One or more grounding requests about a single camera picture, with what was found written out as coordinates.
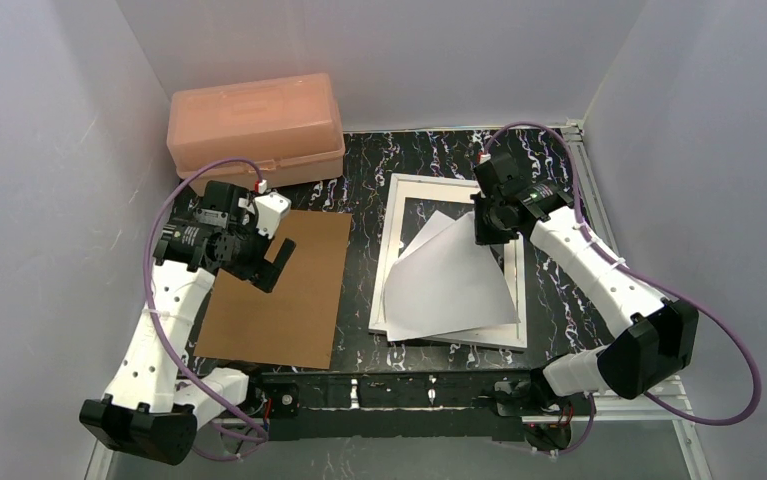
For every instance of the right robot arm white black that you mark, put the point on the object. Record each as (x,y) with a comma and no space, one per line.
(653,336)

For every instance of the pink plastic storage box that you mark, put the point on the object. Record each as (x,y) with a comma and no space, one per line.
(288,130)

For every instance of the aluminium front rail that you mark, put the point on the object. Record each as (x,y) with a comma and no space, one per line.
(668,402)

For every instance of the landscape sunset photo print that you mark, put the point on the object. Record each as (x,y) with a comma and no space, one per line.
(446,283)

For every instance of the brown backing board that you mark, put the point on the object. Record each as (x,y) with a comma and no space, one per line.
(294,325)

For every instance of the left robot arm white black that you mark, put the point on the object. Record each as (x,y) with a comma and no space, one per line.
(153,408)

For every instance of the clear acrylic glass sheet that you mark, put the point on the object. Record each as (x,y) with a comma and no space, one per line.
(417,212)

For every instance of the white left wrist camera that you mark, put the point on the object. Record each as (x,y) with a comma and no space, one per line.
(270,208)

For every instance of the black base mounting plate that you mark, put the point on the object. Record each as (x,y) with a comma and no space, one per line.
(503,405)

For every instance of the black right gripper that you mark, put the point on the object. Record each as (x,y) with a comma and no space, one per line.
(484,221)

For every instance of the white picture frame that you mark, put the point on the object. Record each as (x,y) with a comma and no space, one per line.
(519,318)

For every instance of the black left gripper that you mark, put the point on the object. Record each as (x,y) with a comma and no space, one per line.
(258,255)

